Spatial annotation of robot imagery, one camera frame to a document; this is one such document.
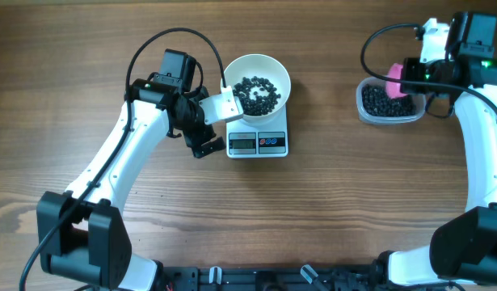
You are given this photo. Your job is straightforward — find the pink scoop with blue handle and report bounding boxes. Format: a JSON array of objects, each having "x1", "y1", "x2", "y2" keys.
[{"x1": 385, "y1": 63, "x2": 406, "y2": 99}]

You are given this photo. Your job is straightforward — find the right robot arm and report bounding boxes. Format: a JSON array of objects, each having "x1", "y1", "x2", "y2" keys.
[{"x1": 373, "y1": 11, "x2": 497, "y2": 289}]

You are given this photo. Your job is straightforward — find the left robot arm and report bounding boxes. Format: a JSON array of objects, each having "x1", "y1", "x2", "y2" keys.
[{"x1": 35, "y1": 50, "x2": 242, "y2": 290}]

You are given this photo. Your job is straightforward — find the white digital kitchen scale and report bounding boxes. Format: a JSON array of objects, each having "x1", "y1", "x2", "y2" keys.
[{"x1": 226, "y1": 106, "x2": 289, "y2": 158}]

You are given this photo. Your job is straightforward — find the white plastic bowl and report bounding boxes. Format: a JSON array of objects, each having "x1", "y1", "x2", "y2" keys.
[{"x1": 225, "y1": 54, "x2": 291, "y2": 123}]

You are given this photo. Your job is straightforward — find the black beans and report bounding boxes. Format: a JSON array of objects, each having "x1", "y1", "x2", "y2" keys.
[{"x1": 233, "y1": 76, "x2": 416, "y2": 117}]

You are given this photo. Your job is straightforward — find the clear plastic container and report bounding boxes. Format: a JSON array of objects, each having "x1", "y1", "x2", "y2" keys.
[{"x1": 356, "y1": 77, "x2": 426, "y2": 125}]

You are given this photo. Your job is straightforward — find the right black cable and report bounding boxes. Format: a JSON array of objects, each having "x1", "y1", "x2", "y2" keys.
[{"x1": 360, "y1": 23, "x2": 497, "y2": 134}]

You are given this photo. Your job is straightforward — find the black cable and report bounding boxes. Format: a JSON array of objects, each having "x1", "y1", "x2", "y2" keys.
[
  {"x1": 360, "y1": 23, "x2": 497, "y2": 134},
  {"x1": 18, "y1": 27, "x2": 227, "y2": 291}
]

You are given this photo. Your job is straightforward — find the left black cable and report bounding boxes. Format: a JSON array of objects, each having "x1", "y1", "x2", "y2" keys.
[{"x1": 18, "y1": 27, "x2": 227, "y2": 291}]

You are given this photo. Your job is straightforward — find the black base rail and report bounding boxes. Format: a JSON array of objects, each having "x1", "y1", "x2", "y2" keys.
[{"x1": 158, "y1": 264, "x2": 447, "y2": 291}]

